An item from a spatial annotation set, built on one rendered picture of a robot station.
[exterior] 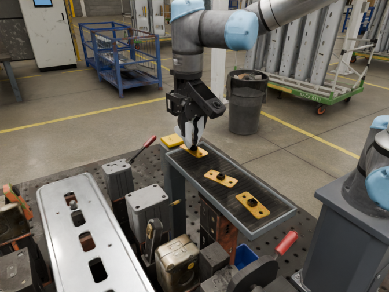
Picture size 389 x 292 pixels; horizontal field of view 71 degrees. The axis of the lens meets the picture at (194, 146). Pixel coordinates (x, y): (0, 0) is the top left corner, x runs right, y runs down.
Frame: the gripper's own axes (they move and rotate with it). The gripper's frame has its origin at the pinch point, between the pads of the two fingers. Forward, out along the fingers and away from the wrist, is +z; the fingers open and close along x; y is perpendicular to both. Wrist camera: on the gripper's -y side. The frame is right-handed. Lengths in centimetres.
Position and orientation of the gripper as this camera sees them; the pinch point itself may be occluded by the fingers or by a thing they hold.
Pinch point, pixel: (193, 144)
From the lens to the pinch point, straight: 75.3
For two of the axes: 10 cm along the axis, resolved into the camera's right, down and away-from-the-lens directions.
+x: -7.5, 3.3, -5.7
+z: 0.0, 8.7, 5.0
